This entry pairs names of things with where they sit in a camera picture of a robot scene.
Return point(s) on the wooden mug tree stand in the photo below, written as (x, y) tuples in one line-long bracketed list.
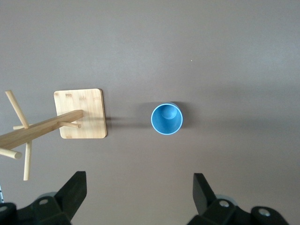
[(82, 105)]

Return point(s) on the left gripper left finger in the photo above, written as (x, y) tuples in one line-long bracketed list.
[(47, 213)]

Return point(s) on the light blue plastic cup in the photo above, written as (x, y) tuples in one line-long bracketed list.
[(166, 122)]

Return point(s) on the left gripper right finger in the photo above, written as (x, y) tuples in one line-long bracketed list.
[(222, 213)]

